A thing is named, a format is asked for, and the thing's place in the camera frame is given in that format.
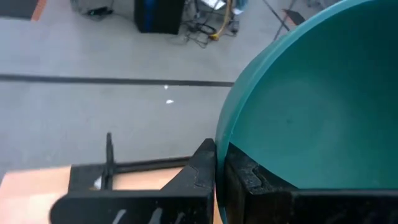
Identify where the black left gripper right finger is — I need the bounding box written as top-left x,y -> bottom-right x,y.
225,142 -> 398,224

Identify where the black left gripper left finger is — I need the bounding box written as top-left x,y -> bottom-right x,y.
51,138 -> 217,224

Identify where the teal green plastic bowl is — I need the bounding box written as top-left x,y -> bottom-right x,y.
214,0 -> 398,224

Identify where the black floor mat orange edge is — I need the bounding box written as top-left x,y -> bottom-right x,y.
0,0 -> 48,22
282,8 -> 308,26

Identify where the black computer blue stripe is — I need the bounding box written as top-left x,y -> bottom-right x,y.
134,0 -> 186,35

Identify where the black aluminium table frame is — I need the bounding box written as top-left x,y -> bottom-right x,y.
67,133 -> 193,192

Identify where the yellow cable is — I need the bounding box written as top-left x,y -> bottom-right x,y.
210,0 -> 234,40

